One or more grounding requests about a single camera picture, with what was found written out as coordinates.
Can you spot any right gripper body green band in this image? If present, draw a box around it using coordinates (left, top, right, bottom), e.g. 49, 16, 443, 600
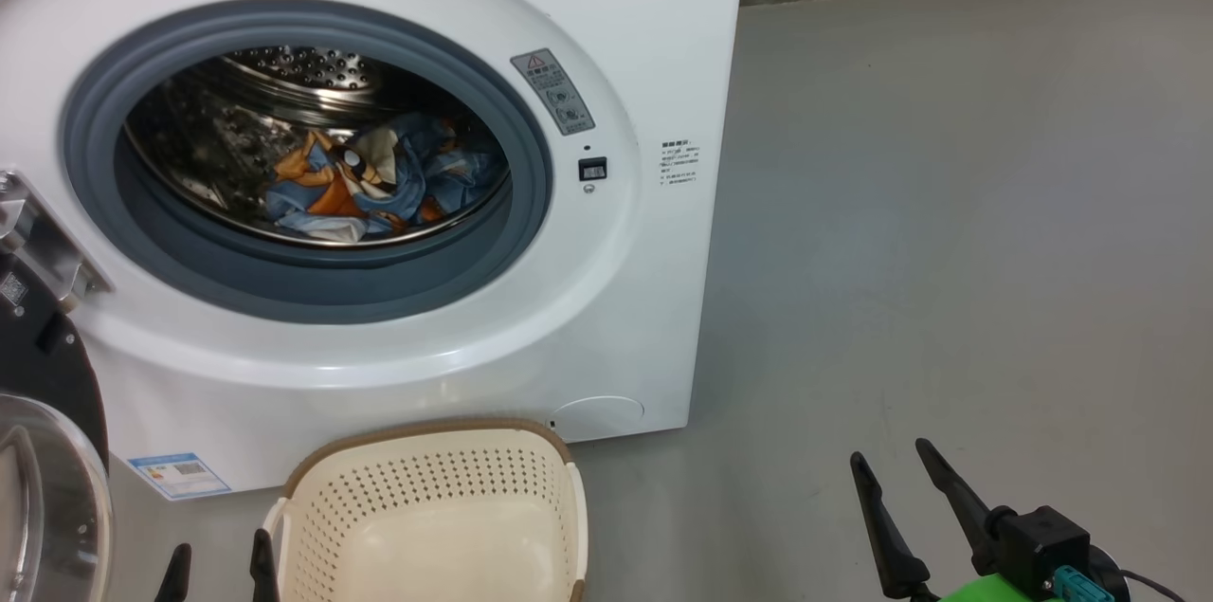
938, 505, 1129, 602

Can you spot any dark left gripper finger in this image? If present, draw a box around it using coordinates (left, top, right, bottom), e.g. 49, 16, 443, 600
154, 543, 192, 602
250, 529, 281, 602

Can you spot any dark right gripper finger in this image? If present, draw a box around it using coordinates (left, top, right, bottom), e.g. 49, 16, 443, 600
850, 452, 939, 602
914, 438, 1015, 575

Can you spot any black round glass machine door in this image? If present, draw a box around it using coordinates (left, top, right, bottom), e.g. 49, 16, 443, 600
0, 251, 113, 602

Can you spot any blue and cream printed garment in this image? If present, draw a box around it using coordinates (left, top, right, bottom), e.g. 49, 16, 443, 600
263, 128, 423, 245

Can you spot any blue bear-print garment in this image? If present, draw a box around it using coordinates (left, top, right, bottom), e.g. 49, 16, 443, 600
393, 114, 508, 219

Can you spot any cream perforated laundry basket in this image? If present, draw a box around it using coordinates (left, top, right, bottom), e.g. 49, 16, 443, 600
263, 419, 588, 602

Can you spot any grey rubber door gasket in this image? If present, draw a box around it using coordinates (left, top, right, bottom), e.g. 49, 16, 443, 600
59, 0, 553, 325

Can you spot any metal door hinge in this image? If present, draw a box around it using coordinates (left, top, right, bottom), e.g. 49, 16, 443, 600
0, 171, 113, 311

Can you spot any white front-load washing machine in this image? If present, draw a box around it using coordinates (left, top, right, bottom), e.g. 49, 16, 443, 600
0, 0, 750, 501

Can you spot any blue energy label sticker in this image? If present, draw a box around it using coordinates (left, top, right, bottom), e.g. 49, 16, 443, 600
128, 452, 233, 501

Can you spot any round white filter cover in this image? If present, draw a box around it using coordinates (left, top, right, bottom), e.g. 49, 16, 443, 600
554, 395, 645, 442

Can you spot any small printed text label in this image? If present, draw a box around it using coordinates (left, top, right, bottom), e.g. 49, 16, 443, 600
661, 139, 703, 187

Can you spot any grey warning sticker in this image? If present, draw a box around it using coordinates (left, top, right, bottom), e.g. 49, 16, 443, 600
511, 48, 596, 137

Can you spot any right gripper teal-plug cable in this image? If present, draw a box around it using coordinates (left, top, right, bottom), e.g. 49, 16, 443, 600
1057, 567, 1186, 602

